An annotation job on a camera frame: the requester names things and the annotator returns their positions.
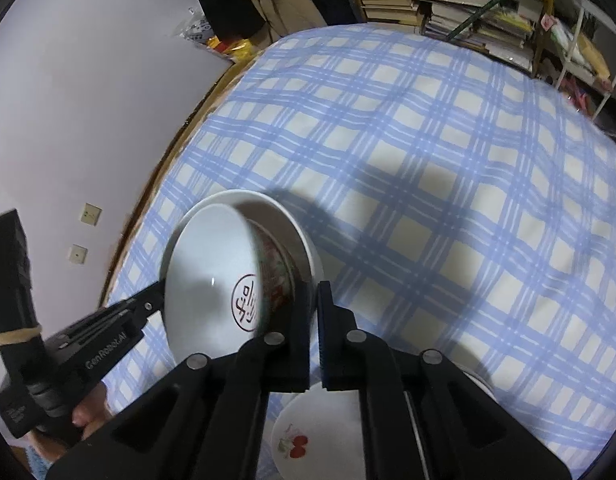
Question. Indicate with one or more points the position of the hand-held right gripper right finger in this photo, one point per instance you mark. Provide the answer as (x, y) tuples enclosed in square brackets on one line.
[(333, 345)]

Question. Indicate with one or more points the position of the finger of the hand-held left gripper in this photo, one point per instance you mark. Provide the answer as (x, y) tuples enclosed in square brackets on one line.
[(145, 305)]

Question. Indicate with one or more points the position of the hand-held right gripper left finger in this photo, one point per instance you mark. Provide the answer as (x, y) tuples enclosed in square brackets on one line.
[(298, 340)]

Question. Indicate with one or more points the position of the red patterned bowl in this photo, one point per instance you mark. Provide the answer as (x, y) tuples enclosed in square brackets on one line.
[(208, 270)]

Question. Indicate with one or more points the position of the white cherry print plate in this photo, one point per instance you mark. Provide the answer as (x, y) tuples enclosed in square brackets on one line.
[(318, 425)]

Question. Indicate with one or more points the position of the white bowl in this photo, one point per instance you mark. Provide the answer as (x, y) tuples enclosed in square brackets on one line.
[(298, 240)]

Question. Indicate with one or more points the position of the person's left hand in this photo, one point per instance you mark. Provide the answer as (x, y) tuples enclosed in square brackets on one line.
[(93, 412)]

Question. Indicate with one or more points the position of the blue fleece cloth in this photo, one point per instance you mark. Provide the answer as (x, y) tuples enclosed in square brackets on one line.
[(38, 465)]

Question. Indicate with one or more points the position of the blue checked bedsheet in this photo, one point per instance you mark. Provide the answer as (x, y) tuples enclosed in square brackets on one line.
[(413, 185)]

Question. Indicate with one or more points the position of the clear plastic bag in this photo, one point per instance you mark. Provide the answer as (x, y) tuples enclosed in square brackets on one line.
[(213, 35)]

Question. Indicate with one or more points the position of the beige trousers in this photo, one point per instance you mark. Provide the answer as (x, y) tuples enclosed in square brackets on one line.
[(283, 0)]

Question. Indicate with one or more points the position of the stack of books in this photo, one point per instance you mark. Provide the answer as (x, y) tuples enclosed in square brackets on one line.
[(388, 0)]

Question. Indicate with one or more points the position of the dark long pole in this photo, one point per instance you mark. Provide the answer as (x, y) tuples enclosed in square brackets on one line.
[(493, 5)]

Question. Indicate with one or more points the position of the wooden shelf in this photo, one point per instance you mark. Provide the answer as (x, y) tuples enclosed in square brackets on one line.
[(548, 10)]

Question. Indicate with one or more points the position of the white trolley cart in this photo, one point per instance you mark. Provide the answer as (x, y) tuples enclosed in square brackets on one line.
[(583, 25)]

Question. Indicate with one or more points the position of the wall socket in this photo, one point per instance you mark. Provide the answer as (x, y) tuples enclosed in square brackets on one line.
[(91, 215)]

